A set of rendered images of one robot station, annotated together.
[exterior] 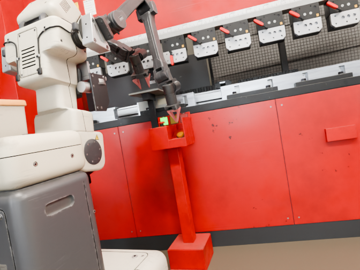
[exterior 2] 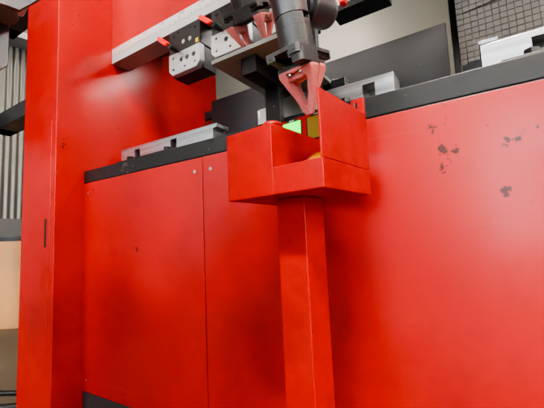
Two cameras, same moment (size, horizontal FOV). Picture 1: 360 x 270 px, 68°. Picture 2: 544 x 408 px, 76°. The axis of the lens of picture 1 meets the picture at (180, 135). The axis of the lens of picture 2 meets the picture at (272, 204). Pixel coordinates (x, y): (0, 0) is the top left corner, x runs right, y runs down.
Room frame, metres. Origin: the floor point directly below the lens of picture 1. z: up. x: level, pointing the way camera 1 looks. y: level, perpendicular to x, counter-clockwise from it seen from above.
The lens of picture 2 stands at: (0.89, -0.13, 0.59)
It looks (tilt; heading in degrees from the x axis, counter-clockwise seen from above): 6 degrees up; 21
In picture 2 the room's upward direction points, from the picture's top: 3 degrees counter-clockwise
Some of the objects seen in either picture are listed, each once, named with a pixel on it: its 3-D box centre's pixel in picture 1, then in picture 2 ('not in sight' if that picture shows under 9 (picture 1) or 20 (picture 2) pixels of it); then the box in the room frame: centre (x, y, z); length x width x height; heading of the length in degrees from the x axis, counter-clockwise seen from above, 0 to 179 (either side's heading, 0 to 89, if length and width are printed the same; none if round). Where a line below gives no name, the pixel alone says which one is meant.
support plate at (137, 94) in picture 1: (150, 94); (275, 73); (1.66, 0.14, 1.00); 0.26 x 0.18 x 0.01; 168
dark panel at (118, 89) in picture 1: (145, 90); (309, 117); (2.35, 0.23, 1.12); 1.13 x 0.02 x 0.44; 78
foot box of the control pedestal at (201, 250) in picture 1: (190, 253); not in sight; (1.46, 0.05, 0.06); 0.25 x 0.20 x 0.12; 161
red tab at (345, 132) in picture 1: (340, 133); not in sight; (1.44, -0.86, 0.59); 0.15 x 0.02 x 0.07; 78
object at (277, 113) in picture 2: (151, 111); (268, 112); (1.62, 0.15, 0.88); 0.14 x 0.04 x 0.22; 168
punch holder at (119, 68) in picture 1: (119, 64); (236, 32); (1.85, 0.33, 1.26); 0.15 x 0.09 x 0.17; 78
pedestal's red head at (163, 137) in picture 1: (171, 130); (297, 149); (1.48, 0.04, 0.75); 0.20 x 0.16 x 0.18; 71
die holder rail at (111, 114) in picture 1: (85, 119); (170, 152); (1.92, 0.65, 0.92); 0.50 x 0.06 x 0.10; 78
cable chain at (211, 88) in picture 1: (194, 91); not in sight; (2.15, -0.18, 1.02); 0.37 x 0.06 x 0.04; 78
